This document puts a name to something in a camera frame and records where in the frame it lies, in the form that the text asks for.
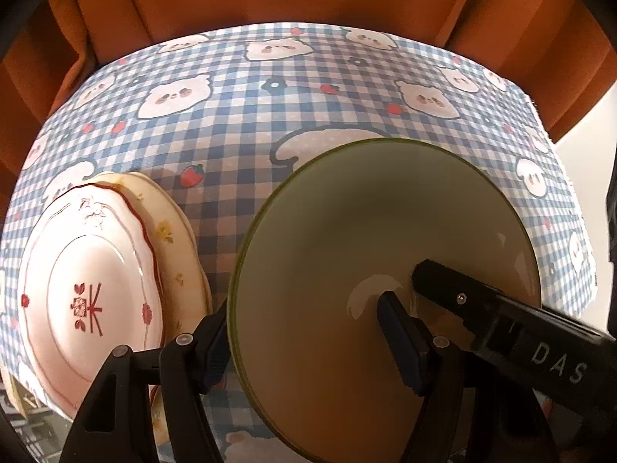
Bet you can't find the large yellow floral plate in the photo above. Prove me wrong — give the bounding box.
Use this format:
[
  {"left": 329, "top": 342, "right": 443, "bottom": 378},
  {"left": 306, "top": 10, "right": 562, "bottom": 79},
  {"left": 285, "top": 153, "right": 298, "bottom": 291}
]
[{"left": 130, "top": 171, "right": 214, "bottom": 449}]

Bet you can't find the blue checked printed tablecloth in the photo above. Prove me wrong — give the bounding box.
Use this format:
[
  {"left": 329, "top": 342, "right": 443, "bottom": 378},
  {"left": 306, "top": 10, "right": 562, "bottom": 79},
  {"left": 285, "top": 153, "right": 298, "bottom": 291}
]
[{"left": 0, "top": 22, "right": 598, "bottom": 463}]

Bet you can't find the small red-rimmed floral plate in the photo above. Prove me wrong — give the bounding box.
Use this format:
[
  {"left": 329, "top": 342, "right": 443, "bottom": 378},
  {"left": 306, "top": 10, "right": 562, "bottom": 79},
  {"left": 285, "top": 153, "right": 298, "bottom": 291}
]
[{"left": 17, "top": 183, "right": 162, "bottom": 420}]

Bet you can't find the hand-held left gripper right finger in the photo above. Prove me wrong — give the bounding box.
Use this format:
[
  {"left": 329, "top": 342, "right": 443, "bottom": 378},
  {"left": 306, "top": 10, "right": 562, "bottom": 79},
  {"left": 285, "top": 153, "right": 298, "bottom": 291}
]
[{"left": 377, "top": 292, "right": 560, "bottom": 463}]

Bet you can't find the cream bowl with blue pattern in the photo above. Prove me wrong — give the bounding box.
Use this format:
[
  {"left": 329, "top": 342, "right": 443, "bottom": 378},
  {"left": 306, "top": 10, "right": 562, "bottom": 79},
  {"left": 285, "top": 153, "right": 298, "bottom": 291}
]
[{"left": 226, "top": 137, "right": 541, "bottom": 463}]

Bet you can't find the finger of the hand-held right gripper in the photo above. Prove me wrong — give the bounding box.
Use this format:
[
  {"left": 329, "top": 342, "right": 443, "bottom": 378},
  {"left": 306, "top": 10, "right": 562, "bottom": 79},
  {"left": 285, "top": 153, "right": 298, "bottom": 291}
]
[{"left": 411, "top": 259, "right": 617, "bottom": 425}]

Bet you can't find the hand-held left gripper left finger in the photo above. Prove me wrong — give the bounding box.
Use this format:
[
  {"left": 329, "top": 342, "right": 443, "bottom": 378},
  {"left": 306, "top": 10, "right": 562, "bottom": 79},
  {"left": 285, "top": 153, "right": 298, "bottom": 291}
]
[{"left": 60, "top": 299, "right": 232, "bottom": 463}]

